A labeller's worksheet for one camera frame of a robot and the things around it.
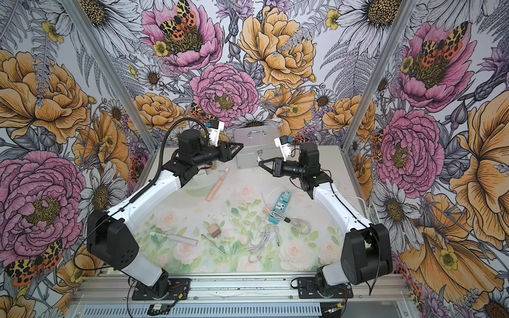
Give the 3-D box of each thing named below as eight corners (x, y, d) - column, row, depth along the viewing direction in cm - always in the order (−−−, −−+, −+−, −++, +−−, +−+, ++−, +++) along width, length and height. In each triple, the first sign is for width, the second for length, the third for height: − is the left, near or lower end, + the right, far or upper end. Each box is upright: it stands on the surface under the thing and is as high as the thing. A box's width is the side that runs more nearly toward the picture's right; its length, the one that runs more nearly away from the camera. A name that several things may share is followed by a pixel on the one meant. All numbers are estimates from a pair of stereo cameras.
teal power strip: (268, 222, 93) (269, 214, 87) (280, 196, 102) (282, 187, 96) (278, 226, 91) (279, 219, 85) (289, 199, 100) (291, 191, 94)
